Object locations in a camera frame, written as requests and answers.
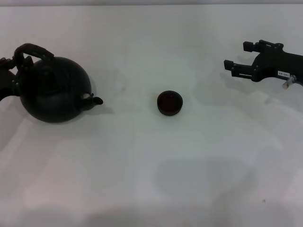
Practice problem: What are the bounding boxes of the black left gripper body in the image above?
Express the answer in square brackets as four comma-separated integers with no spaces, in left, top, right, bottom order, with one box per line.
[0,68,21,103]

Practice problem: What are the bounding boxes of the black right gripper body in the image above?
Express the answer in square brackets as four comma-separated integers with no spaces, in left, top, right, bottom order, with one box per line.
[252,42,303,84]

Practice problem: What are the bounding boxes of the black round teapot with handle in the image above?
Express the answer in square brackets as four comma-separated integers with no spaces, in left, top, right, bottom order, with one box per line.
[13,43,104,123]

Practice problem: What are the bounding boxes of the small dark teacup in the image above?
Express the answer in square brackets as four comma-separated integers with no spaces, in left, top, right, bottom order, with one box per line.
[157,90,184,116]

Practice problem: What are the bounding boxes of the silver plug connector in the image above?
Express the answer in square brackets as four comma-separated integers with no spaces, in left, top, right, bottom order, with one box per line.
[281,74,296,90]

